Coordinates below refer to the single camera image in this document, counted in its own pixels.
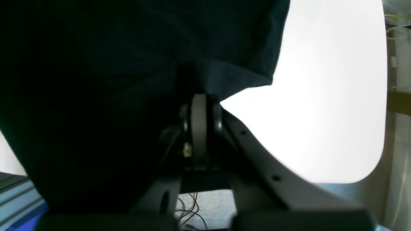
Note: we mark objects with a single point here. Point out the right gripper white left finger image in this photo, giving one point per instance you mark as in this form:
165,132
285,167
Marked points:
160,198

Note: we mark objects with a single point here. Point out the black T-shirt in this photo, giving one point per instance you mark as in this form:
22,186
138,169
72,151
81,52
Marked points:
88,86

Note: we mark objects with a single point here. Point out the right gripper white right finger image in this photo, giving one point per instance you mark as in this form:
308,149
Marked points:
259,181

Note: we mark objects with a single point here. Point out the aluminium frame post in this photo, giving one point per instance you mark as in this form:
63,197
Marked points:
19,201

